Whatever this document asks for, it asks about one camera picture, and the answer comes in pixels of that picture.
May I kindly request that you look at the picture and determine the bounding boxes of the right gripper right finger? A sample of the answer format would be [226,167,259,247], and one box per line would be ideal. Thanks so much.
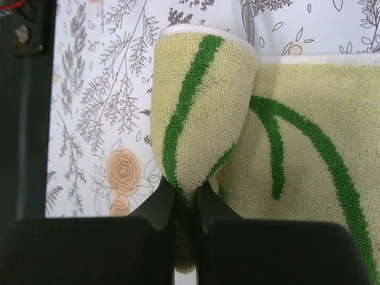
[196,186,370,284]

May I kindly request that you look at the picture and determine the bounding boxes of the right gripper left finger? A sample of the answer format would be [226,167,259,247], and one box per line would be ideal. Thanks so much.
[1,179,175,284]

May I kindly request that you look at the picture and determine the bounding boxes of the green patterned towel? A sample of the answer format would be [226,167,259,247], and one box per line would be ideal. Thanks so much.
[150,24,379,284]

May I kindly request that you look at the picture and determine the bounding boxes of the floral table mat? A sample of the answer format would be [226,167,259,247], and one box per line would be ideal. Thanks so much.
[44,0,380,285]

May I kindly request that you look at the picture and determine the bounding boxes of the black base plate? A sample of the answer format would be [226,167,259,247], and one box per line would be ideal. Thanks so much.
[1,1,57,226]

